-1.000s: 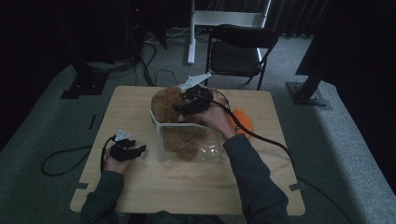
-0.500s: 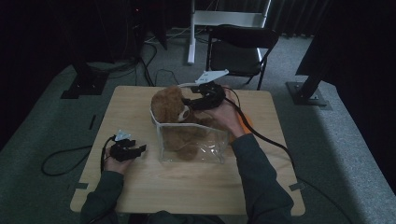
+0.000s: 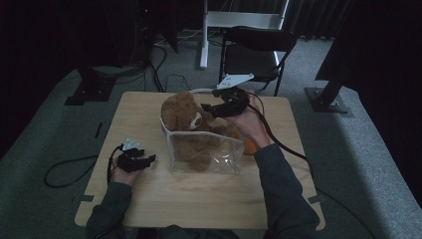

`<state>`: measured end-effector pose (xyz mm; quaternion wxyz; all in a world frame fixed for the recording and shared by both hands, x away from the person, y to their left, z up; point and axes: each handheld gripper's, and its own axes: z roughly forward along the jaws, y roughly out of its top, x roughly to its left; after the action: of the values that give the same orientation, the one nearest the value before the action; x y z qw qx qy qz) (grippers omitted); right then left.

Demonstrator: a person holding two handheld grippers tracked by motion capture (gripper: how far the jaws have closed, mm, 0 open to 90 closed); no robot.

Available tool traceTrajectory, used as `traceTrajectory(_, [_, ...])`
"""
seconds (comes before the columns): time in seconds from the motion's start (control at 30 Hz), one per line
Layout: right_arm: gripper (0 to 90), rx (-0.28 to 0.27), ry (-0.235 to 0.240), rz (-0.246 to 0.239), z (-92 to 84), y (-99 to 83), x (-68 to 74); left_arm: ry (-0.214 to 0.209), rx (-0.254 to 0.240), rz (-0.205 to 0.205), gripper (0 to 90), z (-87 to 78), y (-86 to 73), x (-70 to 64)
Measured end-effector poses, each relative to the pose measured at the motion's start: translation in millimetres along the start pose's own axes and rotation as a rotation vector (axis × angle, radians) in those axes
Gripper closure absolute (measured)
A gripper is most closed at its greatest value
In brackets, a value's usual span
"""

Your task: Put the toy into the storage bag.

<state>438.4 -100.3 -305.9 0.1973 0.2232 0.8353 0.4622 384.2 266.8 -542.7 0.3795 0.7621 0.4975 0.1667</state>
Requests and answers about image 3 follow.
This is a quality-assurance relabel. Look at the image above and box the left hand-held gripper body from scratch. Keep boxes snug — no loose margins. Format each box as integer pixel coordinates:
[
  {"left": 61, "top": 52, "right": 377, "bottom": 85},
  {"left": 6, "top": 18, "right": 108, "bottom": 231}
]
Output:
[{"left": 117, "top": 137, "right": 147, "bottom": 173}]

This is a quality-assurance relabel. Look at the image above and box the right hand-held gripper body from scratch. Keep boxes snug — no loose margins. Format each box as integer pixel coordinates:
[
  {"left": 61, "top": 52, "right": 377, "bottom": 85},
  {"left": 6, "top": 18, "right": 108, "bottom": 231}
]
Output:
[{"left": 216, "top": 73, "right": 256, "bottom": 119}]

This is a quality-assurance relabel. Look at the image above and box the brown teddy bear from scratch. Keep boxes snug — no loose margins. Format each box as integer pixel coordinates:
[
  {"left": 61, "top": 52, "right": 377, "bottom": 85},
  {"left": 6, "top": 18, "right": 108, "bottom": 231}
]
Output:
[{"left": 160, "top": 91, "right": 240, "bottom": 173}]

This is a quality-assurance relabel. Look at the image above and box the orange plush toy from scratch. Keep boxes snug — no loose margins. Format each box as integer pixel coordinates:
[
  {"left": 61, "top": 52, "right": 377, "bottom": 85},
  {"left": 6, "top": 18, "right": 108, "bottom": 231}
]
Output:
[{"left": 232, "top": 128, "right": 259, "bottom": 156}]

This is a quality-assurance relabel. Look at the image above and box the person's left hand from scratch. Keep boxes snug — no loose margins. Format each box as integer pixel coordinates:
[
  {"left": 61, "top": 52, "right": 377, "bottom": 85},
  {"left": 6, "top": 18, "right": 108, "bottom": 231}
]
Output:
[{"left": 109, "top": 157, "right": 142, "bottom": 186}]

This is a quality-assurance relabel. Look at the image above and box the person's right hand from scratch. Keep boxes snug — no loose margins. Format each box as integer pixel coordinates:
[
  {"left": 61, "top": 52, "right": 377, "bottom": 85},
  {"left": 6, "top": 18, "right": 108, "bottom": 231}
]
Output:
[{"left": 228, "top": 89, "right": 272, "bottom": 149}]

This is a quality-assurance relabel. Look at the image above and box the black folding chair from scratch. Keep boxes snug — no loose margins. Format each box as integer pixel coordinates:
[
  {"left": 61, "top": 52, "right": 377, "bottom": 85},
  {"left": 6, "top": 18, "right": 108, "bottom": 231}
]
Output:
[{"left": 217, "top": 25, "right": 299, "bottom": 98}]

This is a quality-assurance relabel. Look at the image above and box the grey tape strip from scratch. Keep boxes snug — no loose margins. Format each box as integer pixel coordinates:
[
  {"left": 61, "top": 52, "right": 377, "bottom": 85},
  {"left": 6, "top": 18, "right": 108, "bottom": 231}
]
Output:
[
  {"left": 73, "top": 194, "right": 96, "bottom": 204},
  {"left": 307, "top": 193, "right": 328, "bottom": 205}
]

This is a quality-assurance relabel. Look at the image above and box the thin black looped cable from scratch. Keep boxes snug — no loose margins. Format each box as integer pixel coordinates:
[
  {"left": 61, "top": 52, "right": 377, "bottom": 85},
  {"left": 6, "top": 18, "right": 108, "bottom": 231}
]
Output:
[{"left": 164, "top": 73, "right": 192, "bottom": 93}]

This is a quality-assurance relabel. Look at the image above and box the bundle of black floor cables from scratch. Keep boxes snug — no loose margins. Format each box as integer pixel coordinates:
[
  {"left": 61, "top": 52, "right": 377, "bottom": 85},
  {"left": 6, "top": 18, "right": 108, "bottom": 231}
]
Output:
[{"left": 112, "top": 41, "right": 169, "bottom": 94}]

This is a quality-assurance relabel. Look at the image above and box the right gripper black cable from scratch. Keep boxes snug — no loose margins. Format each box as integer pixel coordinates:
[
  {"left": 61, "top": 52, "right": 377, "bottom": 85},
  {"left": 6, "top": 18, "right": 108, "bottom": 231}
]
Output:
[{"left": 246, "top": 92, "right": 378, "bottom": 239}]

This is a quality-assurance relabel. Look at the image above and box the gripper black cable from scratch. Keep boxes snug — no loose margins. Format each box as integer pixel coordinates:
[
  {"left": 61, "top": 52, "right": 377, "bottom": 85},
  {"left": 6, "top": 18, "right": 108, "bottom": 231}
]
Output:
[
  {"left": 246, "top": 92, "right": 378, "bottom": 239},
  {"left": 44, "top": 144, "right": 124, "bottom": 189}
]

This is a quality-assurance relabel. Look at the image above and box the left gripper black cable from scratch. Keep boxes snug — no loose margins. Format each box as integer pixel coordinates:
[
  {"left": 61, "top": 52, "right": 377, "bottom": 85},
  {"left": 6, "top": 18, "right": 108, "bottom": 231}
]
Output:
[{"left": 44, "top": 144, "right": 124, "bottom": 189}]

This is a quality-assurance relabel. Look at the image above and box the white metal desk frame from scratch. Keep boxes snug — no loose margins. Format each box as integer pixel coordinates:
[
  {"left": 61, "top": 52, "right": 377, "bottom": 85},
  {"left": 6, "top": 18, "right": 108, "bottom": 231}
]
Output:
[{"left": 199, "top": 0, "right": 290, "bottom": 71}]

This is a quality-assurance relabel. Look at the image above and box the black stand with base plate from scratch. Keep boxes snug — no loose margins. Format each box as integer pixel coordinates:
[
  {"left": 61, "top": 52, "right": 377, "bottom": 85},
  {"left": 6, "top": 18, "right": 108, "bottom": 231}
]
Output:
[
  {"left": 64, "top": 64, "right": 117, "bottom": 107},
  {"left": 304, "top": 74, "right": 354, "bottom": 119}
]

